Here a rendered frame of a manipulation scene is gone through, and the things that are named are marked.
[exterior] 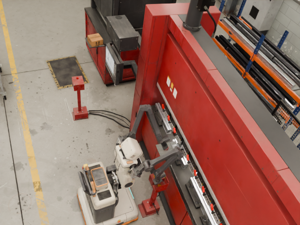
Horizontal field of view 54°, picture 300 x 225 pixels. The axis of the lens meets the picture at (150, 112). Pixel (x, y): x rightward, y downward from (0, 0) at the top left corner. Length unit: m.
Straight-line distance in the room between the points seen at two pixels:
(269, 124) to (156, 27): 1.68
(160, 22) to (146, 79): 0.83
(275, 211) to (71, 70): 4.73
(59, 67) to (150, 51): 2.96
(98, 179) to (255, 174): 1.76
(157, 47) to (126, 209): 2.06
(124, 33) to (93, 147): 2.00
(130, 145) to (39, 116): 2.50
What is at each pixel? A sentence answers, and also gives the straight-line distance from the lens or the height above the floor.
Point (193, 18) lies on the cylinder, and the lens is 3.11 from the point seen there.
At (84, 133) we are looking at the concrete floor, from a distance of 4.94.
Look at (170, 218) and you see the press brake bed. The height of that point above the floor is 0.05.
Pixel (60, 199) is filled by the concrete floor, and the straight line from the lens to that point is 4.34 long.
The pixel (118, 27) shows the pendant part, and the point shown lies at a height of 1.95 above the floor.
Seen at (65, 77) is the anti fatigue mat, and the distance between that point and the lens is 5.90.
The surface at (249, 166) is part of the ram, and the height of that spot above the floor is 2.05.
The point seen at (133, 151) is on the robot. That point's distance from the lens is 3.05.
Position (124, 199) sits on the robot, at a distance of 4.00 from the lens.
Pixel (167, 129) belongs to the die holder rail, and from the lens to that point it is 3.84.
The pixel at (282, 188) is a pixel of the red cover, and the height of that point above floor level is 2.24.
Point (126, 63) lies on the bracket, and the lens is 4.33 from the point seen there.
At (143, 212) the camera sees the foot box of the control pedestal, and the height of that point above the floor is 0.01.
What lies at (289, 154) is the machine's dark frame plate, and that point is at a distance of 2.30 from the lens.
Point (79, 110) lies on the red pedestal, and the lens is 5.07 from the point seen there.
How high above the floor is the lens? 3.86
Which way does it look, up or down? 46 degrees down
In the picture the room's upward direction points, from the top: 11 degrees clockwise
